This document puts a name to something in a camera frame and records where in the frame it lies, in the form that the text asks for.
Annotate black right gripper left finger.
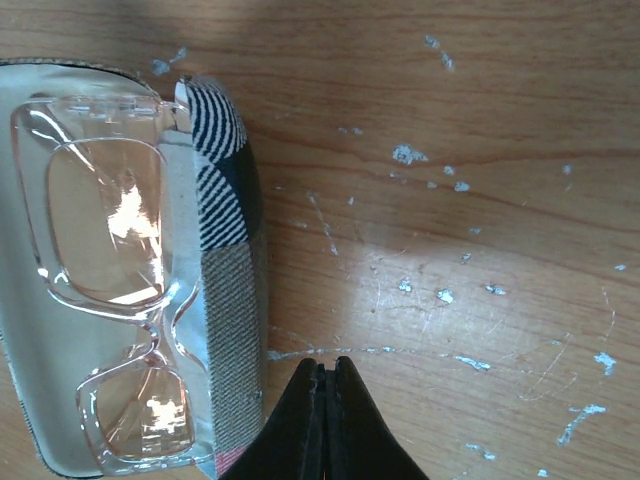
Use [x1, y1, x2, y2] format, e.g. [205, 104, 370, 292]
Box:
[222, 358, 326, 480]

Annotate plaid glasses case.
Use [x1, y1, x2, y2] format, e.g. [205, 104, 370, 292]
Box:
[1, 58, 268, 479]

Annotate light blue cleaning cloth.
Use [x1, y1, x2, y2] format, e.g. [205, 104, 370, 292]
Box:
[1, 63, 215, 478]

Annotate orange sunglasses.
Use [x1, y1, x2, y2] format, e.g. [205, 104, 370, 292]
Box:
[10, 93, 211, 475]

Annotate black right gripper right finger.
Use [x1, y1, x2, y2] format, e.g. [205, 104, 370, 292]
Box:
[325, 356, 427, 480]

